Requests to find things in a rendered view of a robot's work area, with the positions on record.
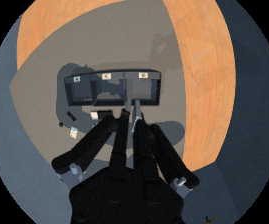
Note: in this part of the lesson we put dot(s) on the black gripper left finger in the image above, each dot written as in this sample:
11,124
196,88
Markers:
70,165

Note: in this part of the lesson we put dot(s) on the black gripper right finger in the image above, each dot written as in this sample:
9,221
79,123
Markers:
174,171

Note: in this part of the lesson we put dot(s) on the cream and grey domino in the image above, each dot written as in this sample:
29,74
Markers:
74,131

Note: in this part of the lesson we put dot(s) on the dark three-compartment bin rack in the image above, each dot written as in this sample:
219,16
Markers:
110,88

